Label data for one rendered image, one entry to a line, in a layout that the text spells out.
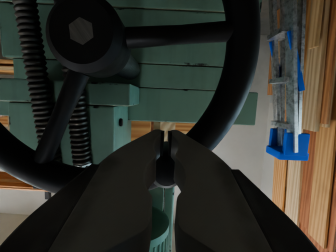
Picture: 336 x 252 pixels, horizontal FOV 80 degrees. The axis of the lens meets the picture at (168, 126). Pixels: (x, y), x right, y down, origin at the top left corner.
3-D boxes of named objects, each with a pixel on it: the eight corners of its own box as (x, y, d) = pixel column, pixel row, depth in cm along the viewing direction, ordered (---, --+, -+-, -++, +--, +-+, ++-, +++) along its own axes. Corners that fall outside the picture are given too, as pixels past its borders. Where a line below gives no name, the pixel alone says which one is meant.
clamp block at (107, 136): (117, 106, 26) (117, 172, 28) (134, 103, 40) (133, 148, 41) (3, 101, 26) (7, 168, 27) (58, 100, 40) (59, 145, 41)
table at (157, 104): (294, 90, 26) (288, 135, 27) (225, 94, 56) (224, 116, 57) (-183, 69, 25) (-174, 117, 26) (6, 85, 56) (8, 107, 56)
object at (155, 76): (244, 68, 35) (242, 91, 36) (215, 79, 56) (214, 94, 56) (12, 58, 35) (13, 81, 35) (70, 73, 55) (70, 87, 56)
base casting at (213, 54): (264, 13, 34) (258, 69, 35) (202, 66, 91) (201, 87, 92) (-6, 0, 33) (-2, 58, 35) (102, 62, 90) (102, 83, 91)
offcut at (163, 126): (160, 121, 37) (159, 142, 38) (175, 121, 38) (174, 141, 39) (153, 119, 40) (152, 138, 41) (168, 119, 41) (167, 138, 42)
